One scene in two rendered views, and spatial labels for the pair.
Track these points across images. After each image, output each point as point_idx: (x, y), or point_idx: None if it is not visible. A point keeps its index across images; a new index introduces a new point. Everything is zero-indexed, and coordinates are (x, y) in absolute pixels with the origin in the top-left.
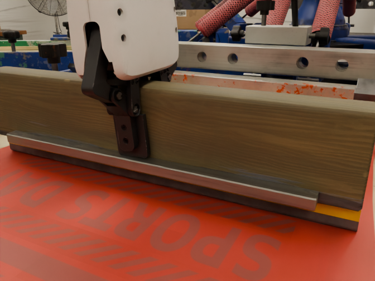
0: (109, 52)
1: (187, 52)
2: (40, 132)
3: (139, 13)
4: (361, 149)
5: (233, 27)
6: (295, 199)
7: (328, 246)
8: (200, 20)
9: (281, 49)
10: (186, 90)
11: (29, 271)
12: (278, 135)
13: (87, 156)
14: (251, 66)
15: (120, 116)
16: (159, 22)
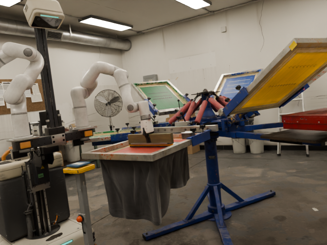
0: (145, 130)
1: (161, 129)
2: (135, 142)
3: (148, 126)
4: (170, 137)
5: (172, 122)
6: (165, 143)
7: None
8: (170, 119)
9: (180, 127)
10: (154, 133)
11: (138, 151)
12: (163, 137)
13: (142, 144)
14: (175, 131)
15: (146, 137)
16: (150, 126)
